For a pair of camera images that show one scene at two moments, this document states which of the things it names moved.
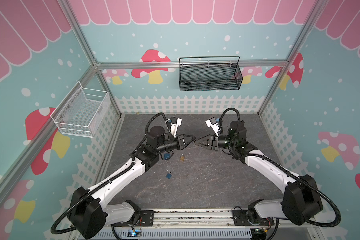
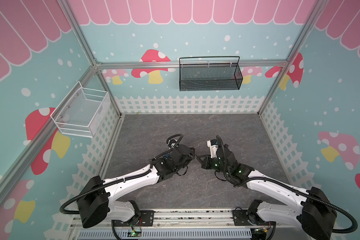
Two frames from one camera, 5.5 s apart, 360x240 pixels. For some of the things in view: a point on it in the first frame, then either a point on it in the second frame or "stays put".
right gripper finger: (203, 138) → (207, 156)
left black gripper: (190, 141) → (191, 155)
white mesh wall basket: (81, 112) stays put
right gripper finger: (208, 146) → (205, 162)
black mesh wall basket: (210, 73) stays put
